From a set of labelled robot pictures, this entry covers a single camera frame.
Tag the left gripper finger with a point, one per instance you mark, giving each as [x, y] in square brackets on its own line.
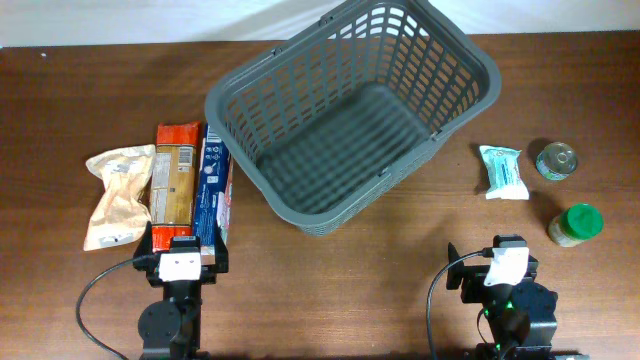
[144, 248]
[221, 252]

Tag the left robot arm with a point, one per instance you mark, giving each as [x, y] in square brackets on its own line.
[171, 327]

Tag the beige snack bag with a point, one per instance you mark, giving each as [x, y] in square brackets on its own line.
[120, 217]

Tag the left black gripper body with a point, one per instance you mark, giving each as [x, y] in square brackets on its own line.
[208, 275]

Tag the blue cardboard box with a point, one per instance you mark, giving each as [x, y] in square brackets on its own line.
[212, 206]

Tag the silver tin can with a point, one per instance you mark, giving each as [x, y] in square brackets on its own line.
[557, 161]

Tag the orange pasta packet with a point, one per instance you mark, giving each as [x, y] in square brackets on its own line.
[173, 183]

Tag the teal white wipes pack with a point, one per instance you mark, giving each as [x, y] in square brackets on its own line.
[504, 177]

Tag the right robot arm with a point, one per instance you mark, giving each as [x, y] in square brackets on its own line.
[518, 310]

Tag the grey plastic basket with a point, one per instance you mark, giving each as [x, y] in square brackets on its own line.
[330, 120]

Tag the green lid jar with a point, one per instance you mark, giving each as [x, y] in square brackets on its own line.
[578, 224]

